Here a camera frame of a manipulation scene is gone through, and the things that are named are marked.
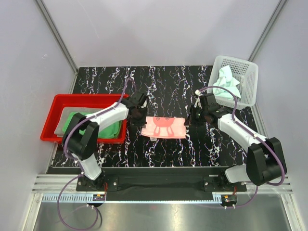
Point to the white plastic basket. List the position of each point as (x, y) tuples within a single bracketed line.
[(245, 72)]

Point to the grey towel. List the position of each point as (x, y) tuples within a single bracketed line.
[(61, 120)]

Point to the green towel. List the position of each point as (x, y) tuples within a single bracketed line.
[(110, 132)]

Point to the red plastic tray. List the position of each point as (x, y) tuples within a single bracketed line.
[(78, 101)]

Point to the aluminium frame post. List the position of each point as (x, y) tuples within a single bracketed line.
[(267, 29), (48, 19)]

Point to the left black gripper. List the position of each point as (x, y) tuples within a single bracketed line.
[(141, 122)]

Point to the left aluminium frame post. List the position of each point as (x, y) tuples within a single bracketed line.
[(48, 19)]

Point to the white towel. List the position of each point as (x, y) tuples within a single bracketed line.
[(226, 84)]

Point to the pink towel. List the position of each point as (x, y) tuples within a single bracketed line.
[(164, 127)]

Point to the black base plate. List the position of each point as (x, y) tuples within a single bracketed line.
[(160, 184)]

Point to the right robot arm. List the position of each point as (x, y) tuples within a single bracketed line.
[(265, 163)]

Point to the right aluminium frame post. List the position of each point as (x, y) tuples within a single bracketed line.
[(267, 29)]

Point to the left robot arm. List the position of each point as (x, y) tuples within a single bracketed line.
[(80, 138)]

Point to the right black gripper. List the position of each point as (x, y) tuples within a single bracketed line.
[(190, 121)]

